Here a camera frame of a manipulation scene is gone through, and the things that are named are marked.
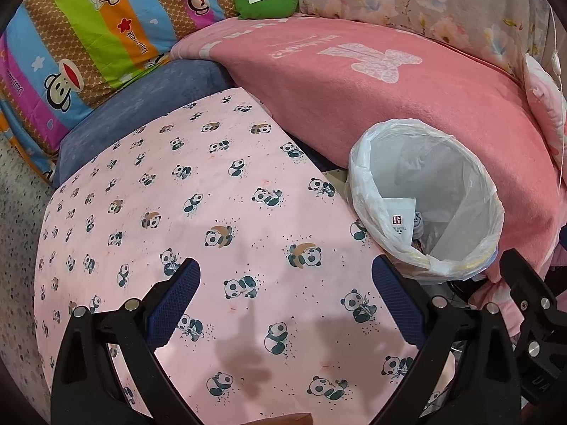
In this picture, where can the pink panda print tablecloth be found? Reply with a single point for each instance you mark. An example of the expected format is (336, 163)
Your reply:
(221, 186)

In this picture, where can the pink printed pillow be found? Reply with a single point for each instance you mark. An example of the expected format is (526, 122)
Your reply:
(549, 106)

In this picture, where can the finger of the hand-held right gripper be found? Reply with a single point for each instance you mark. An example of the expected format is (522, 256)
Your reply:
(529, 287)

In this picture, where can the striped monkey print cushion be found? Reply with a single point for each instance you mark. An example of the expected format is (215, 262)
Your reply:
(88, 31)

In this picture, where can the trash bin with white bag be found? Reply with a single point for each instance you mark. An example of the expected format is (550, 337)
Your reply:
(443, 164)

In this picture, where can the pink bow print blanket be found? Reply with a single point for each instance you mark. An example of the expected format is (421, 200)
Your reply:
(354, 97)

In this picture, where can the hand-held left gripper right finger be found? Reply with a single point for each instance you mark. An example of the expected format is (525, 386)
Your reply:
(398, 305)

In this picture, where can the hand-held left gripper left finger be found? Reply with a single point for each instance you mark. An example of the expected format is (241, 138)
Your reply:
(175, 305)

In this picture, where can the blue-grey cushion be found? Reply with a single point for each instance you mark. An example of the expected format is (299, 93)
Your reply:
(146, 97)

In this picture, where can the white paper packet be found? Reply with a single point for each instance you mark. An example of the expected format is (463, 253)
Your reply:
(398, 221)

